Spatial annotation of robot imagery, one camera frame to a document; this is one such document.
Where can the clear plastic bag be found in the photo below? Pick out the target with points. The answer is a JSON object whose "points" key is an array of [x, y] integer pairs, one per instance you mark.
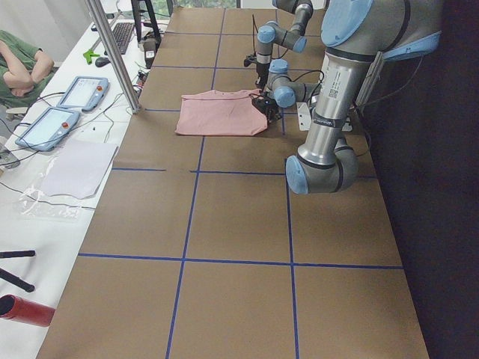
{"points": [[34, 204]]}

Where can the upper teach pendant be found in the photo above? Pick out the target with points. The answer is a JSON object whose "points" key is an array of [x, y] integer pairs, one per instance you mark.
{"points": [[85, 92]]}

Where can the black keyboard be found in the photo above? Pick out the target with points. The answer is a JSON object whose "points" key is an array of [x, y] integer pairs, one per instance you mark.
{"points": [[122, 33]]}

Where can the teach pendant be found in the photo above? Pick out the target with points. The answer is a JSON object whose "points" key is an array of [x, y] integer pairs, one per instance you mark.
{"points": [[85, 92], [48, 129]]}

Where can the black tripod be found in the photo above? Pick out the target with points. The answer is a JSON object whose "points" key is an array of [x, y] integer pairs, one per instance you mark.
{"points": [[14, 273]]}

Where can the seated person green shirt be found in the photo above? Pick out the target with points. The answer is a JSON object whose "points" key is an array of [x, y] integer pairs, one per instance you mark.
{"points": [[25, 71]]}

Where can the lower teach pendant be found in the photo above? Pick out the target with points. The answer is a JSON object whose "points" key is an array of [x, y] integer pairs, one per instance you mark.
{"points": [[48, 129]]}

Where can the white folded paper sheet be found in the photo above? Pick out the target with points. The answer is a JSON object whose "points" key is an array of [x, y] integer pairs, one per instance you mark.
{"points": [[78, 169]]}

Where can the red bottle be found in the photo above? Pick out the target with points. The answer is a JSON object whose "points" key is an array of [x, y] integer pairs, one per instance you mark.
{"points": [[28, 312]]}

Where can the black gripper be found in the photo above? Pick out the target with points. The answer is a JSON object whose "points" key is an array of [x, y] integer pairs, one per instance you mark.
{"points": [[260, 74], [270, 109]]}

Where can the aluminium frame post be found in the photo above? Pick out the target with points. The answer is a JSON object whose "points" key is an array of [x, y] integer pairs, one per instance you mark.
{"points": [[98, 16]]}

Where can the black computer mouse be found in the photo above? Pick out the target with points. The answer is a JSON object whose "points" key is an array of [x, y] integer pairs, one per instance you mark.
{"points": [[101, 62]]}

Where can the green plastic clip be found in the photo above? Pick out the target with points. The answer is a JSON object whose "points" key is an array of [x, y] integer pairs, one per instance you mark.
{"points": [[89, 56]]}

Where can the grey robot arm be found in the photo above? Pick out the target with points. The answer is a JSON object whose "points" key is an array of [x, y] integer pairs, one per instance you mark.
{"points": [[354, 33], [271, 33]]}

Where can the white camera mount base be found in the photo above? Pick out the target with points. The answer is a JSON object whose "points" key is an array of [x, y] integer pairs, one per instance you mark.
{"points": [[304, 112]]}

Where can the pink Snoopy t-shirt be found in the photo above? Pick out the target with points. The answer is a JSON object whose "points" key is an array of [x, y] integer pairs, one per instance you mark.
{"points": [[219, 113]]}

